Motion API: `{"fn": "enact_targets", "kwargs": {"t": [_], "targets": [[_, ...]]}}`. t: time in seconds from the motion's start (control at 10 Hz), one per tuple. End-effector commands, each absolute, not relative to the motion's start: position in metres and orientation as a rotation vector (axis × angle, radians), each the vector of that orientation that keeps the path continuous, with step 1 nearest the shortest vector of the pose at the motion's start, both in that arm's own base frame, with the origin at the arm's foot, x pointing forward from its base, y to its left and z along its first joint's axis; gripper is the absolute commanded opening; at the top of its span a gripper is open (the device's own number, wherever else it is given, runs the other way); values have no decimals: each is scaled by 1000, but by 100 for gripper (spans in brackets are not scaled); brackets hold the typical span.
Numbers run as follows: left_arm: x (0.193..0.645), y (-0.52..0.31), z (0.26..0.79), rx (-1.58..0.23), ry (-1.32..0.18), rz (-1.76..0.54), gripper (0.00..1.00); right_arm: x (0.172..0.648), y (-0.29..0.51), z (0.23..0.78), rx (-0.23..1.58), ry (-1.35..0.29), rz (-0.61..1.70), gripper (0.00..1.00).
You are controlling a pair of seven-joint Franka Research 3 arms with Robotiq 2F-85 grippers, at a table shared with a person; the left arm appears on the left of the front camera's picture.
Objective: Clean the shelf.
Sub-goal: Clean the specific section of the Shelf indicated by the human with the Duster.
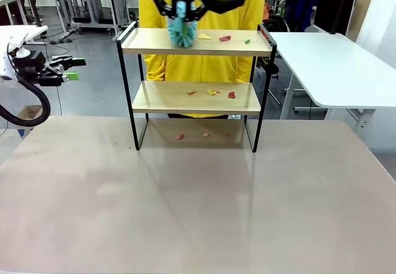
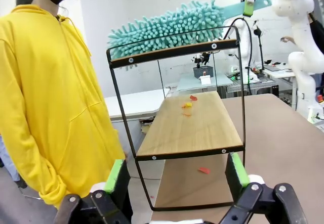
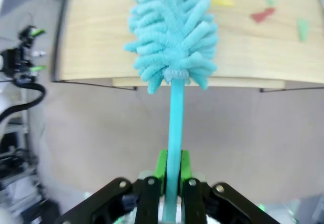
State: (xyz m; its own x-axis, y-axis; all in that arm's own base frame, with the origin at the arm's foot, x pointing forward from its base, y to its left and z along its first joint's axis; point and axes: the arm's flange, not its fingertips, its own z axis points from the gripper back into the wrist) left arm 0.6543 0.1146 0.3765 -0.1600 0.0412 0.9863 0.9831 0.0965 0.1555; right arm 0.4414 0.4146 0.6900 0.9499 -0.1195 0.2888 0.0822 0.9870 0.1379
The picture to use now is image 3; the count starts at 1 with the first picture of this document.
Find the teal microfibre duster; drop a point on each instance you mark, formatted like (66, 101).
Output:
(174, 32)

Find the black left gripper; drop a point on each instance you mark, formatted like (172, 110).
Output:
(15, 62)

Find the two-tier wood and metal shelf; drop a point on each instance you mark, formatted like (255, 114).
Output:
(101, 32)

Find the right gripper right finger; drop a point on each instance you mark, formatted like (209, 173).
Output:
(195, 203)

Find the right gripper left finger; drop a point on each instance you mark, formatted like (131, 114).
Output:
(149, 203)

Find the grey equipment rack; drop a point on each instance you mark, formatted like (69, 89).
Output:
(15, 158)

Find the red paper scrap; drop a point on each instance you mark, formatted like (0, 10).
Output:
(260, 16)

